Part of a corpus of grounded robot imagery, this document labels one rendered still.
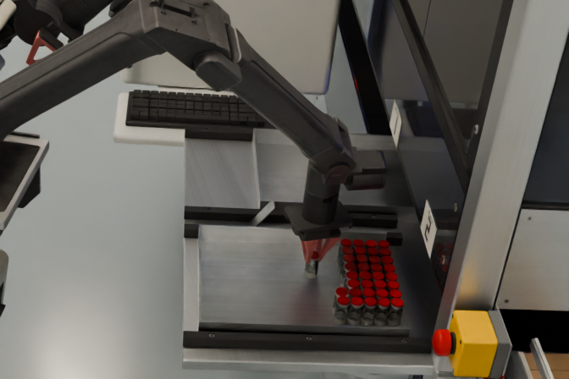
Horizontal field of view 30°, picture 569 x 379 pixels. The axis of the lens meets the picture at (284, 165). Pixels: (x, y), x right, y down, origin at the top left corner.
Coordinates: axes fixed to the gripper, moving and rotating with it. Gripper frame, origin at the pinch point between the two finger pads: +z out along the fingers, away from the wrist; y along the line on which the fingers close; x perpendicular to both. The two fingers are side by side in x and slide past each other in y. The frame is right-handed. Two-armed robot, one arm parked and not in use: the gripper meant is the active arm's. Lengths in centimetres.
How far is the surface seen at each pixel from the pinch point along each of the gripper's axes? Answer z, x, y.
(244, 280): 3.8, 0.8, -11.8
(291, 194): 4.3, 24.1, 4.9
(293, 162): 4.5, 34.9, 9.1
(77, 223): 94, 139, -18
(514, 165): -35.6, -27.6, 15.7
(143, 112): 10, 67, -15
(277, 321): 3.7, -10.3, -9.5
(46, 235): 94, 134, -28
